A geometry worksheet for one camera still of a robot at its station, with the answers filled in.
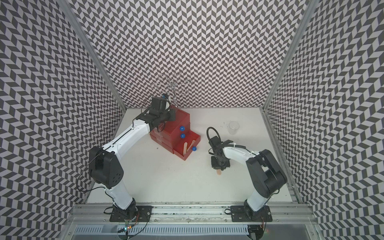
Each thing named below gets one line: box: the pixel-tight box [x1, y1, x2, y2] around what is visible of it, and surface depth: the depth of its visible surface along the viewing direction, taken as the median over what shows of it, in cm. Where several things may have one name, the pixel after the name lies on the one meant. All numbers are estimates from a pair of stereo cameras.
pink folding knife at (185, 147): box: [183, 141, 188, 157], surface depth 98 cm
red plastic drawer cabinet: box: [149, 105, 201, 161], surface depth 91 cm
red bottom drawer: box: [172, 130, 201, 161], surface depth 96 cm
